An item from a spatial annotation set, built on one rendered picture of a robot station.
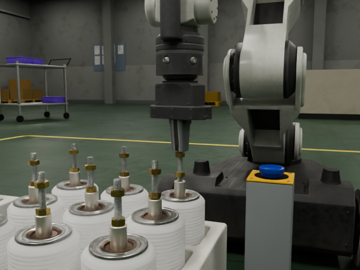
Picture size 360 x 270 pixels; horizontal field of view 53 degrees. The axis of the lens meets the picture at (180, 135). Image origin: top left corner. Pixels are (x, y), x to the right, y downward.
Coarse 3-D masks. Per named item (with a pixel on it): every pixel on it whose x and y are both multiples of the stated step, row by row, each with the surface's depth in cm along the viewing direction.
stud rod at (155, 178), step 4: (156, 160) 56; (152, 164) 56; (156, 164) 56; (152, 168) 56; (156, 168) 56; (152, 176) 56; (156, 176) 56; (152, 180) 56; (156, 180) 56; (152, 184) 56; (156, 184) 56; (152, 188) 56; (156, 188) 56; (152, 192) 57; (156, 192) 56
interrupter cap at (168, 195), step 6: (162, 192) 69; (168, 192) 70; (186, 192) 70; (192, 192) 70; (162, 198) 66; (168, 198) 66; (174, 198) 66; (180, 198) 66; (186, 198) 66; (192, 198) 65; (198, 198) 67
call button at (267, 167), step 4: (264, 164) 59; (268, 164) 59; (272, 164) 59; (260, 168) 57; (264, 168) 56; (268, 168) 56; (272, 168) 56; (276, 168) 56; (280, 168) 56; (264, 172) 56; (268, 172) 56; (272, 172) 56; (276, 172) 56; (280, 172) 56; (264, 176) 57; (268, 176) 56; (272, 176) 56; (276, 176) 56; (280, 176) 57
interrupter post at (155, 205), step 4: (148, 200) 56; (152, 200) 56; (156, 200) 56; (160, 200) 56; (148, 204) 56; (152, 204) 56; (156, 204) 56; (160, 204) 56; (148, 208) 57; (152, 208) 56; (156, 208) 56; (160, 208) 56; (148, 212) 57; (152, 212) 56; (156, 212) 56; (160, 212) 56; (148, 216) 57; (152, 216) 56; (156, 216) 56; (160, 216) 57
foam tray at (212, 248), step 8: (208, 224) 73; (216, 224) 73; (224, 224) 73; (208, 232) 69; (216, 232) 69; (224, 232) 72; (208, 240) 65; (216, 240) 66; (224, 240) 72; (192, 248) 62; (200, 248) 62; (208, 248) 62; (216, 248) 65; (224, 248) 72; (192, 256) 59; (200, 256) 59; (208, 256) 60; (216, 256) 66; (224, 256) 72; (192, 264) 56; (200, 264) 56; (208, 264) 60; (216, 264) 66; (224, 264) 73
